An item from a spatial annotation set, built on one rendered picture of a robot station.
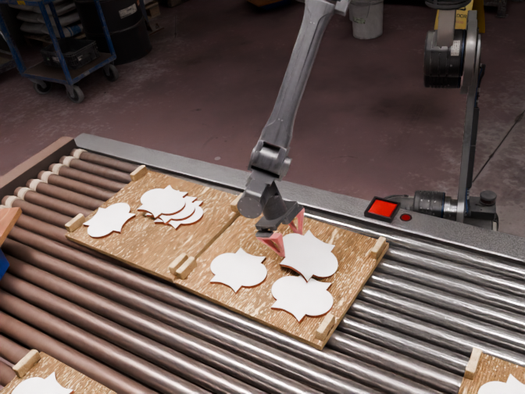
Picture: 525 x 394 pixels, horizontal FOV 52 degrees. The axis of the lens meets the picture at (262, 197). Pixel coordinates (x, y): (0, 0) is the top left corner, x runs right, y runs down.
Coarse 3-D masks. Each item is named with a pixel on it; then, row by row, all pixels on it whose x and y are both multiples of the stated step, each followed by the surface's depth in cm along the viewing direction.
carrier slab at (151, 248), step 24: (120, 192) 167; (144, 192) 165; (192, 192) 162; (216, 192) 160; (144, 216) 156; (216, 216) 151; (72, 240) 153; (96, 240) 150; (120, 240) 148; (144, 240) 147; (168, 240) 146; (192, 240) 144; (144, 264) 139; (168, 264) 138
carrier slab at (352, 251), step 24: (240, 216) 150; (216, 240) 143; (240, 240) 142; (336, 240) 137; (360, 240) 136; (264, 264) 133; (360, 264) 129; (192, 288) 130; (216, 288) 129; (264, 288) 127; (336, 288) 124; (360, 288) 124; (240, 312) 123; (264, 312) 121; (336, 312) 118; (312, 336) 114
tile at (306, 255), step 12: (288, 240) 132; (300, 240) 132; (312, 240) 132; (288, 252) 129; (300, 252) 130; (312, 252) 130; (324, 252) 130; (288, 264) 127; (300, 264) 127; (312, 264) 128; (324, 264) 128; (336, 264) 128; (324, 276) 126
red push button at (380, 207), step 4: (376, 200) 148; (380, 200) 148; (376, 204) 147; (380, 204) 147; (384, 204) 147; (388, 204) 146; (392, 204) 146; (396, 204) 146; (372, 208) 146; (376, 208) 146; (380, 208) 146; (384, 208) 145; (388, 208) 145; (392, 208) 145; (372, 212) 145; (376, 212) 145; (380, 212) 144; (384, 212) 144; (388, 212) 144; (392, 212) 144; (388, 216) 143
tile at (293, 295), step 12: (288, 276) 128; (300, 276) 127; (276, 288) 125; (288, 288) 124; (300, 288) 124; (312, 288) 123; (324, 288) 123; (276, 300) 123; (288, 300) 122; (300, 300) 121; (312, 300) 121; (324, 300) 120; (288, 312) 119; (300, 312) 118; (312, 312) 118; (324, 312) 118
